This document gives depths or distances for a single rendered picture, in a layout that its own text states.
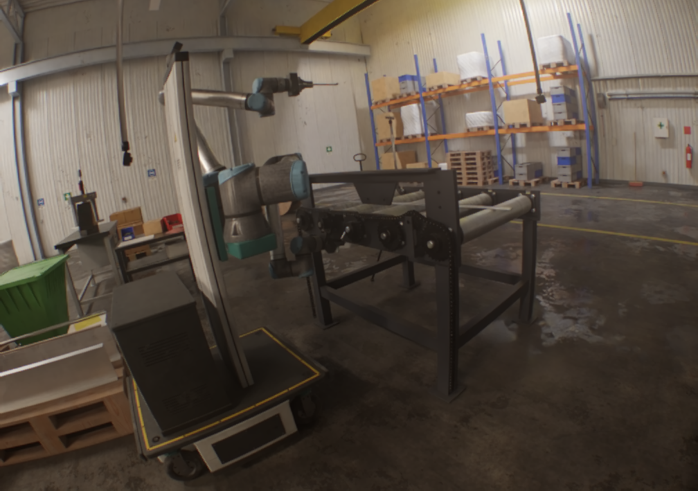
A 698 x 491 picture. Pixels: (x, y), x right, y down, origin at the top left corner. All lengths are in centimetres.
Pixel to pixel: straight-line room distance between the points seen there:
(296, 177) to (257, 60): 1204
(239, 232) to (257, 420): 80
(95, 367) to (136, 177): 972
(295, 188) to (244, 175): 19
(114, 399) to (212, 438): 74
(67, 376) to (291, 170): 173
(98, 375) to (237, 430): 99
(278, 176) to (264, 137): 1129
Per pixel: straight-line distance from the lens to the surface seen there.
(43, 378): 224
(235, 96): 170
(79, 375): 217
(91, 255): 528
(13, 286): 290
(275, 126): 1270
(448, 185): 138
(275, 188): 119
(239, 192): 121
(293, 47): 1322
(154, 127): 1167
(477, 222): 160
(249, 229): 121
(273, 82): 183
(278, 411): 152
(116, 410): 207
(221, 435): 148
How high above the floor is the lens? 126
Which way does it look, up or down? 13 degrees down
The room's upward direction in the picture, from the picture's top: 8 degrees counter-clockwise
